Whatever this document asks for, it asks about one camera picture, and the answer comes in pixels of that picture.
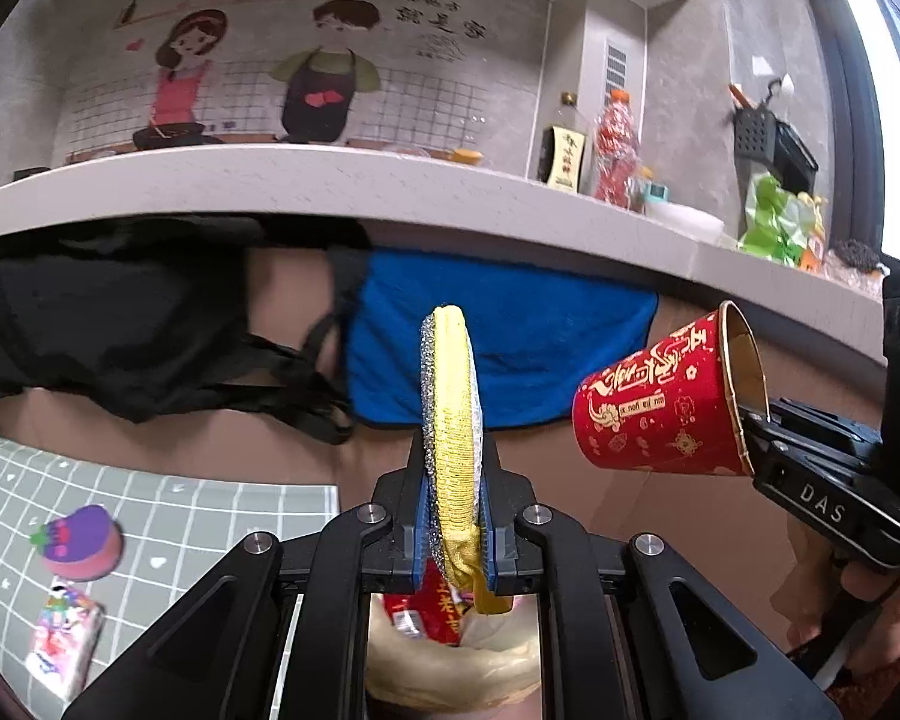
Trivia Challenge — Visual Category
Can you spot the oil bottle yellow label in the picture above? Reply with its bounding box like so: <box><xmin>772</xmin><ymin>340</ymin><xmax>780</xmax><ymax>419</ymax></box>
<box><xmin>538</xmin><ymin>91</ymin><xmax>589</xmax><ymax>193</ymax></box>

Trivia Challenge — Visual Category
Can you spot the green plastic bag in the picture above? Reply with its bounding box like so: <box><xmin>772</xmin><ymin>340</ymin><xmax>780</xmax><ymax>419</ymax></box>
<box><xmin>738</xmin><ymin>172</ymin><xmax>827</xmax><ymax>273</ymax></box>

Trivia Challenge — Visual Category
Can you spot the blue hanging towel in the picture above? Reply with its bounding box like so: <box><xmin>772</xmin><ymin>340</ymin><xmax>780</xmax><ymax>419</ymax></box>
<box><xmin>346</xmin><ymin>249</ymin><xmax>658</xmax><ymax>429</ymax></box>

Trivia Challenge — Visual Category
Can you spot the white kitchen countertop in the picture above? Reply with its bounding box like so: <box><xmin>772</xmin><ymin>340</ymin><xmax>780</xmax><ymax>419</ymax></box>
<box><xmin>0</xmin><ymin>145</ymin><xmax>886</xmax><ymax>372</ymax></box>

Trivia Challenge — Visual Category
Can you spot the red filled plastic bottle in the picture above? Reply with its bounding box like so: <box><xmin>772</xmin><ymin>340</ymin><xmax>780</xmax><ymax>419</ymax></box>
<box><xmin>593</xmin><ymin>88</ymin><xmax>639</xmax><ymax>208</ymax></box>

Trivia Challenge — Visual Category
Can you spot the red snack packet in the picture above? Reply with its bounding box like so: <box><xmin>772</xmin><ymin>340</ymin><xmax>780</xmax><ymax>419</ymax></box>
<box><xmin>383</xmin><ymin>559</ymin><xmax>470</xmax><ymax>647</ymax></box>

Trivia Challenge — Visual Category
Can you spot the yellow scouring pad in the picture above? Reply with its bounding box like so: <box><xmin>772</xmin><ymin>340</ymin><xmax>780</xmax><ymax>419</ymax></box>
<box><xmin>421</xmin><ymin>305</ymin><xmax>512</xmax><ymax>614</ymax></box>

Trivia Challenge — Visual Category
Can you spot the white bowl on counter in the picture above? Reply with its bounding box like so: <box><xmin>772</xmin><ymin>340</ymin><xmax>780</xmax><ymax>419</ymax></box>
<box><xmin>644</xmin><ymin>202</ymin><xmax>725</xmax><ymax>244</ymax></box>

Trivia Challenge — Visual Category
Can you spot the pink cartoon tissue pack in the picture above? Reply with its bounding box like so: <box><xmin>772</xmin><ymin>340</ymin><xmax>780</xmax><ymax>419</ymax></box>
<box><xmin>23</xmin><ymin>582</ymin><xmax>105</xmax><ymax>702</ymax></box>

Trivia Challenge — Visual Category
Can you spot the right forearm red sleeve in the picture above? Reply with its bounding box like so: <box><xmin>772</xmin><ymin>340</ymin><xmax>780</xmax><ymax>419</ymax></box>
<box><xmin>824</xmin><ymin>567</ymin><xmax>900</xmax><ymax>720</ymax></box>

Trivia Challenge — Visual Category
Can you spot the trash bin with yellow bag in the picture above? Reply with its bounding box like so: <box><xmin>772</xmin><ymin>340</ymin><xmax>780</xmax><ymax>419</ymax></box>
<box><xmin>365</xmin><ymin>595</ymin><xmax>541</xmax><ymax>715</ymax></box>

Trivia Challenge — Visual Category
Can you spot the cartoon wall sticker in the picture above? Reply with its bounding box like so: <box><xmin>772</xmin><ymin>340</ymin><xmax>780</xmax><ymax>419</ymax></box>
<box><xmin>111</xmin><ymin>0</ymin><xmax>490</xmax><ymax>152</ymax></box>

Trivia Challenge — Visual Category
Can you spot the purple eggplant sponge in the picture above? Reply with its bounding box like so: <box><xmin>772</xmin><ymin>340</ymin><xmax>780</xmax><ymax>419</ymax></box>
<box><xmin>29</xmin><ymin>504</ymin><xmax>123</xmax><ymax>582</ymax></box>

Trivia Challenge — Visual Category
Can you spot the person right hand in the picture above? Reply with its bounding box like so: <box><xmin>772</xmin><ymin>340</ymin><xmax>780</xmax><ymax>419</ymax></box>
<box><xmin>770</xmin><ymin>518</ymin><xmax>900</xmax><ymax>688</ymax></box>

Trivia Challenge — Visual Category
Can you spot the black hanging cloth bag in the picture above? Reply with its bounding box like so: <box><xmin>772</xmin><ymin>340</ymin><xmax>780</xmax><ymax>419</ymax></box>
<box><xmin>0</xmin><ymin>215</ymin><xmax>370</xmax><ymax>445</ymax></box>

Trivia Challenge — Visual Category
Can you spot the red paper cup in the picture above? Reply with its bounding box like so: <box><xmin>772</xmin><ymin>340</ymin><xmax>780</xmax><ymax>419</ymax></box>
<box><xmin>572</xmin><ymin>301</ymin><xmax>769</xmax><ymax>476</ymax></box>

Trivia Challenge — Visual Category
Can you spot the green grid table mat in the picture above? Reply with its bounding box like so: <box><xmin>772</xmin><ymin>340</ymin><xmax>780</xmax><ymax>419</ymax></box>
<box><xmin>0</xmin><ymin>437</ymin><xmax>340</xmax><ymax>718</ymax></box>

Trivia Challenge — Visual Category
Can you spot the black wall utensil rack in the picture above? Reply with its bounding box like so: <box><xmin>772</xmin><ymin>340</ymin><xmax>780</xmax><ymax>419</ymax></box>
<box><xmin>728</xmin><ymin>75</ymin><xmax>820</xmax><ymax>195</ymax></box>

